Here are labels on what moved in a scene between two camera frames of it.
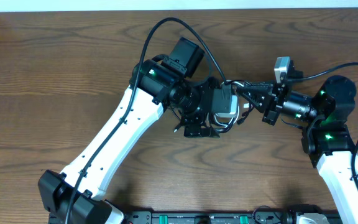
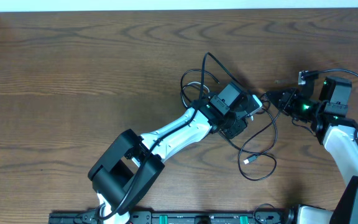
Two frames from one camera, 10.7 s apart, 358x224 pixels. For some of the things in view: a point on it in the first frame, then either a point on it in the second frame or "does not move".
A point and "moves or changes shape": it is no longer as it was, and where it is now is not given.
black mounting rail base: x=225 y=218 does not move
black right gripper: x=271 y=106 → x=288 y=96
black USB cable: x=252 y=106 moves or changes shape
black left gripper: x=199 y=130 → x=239 y=125
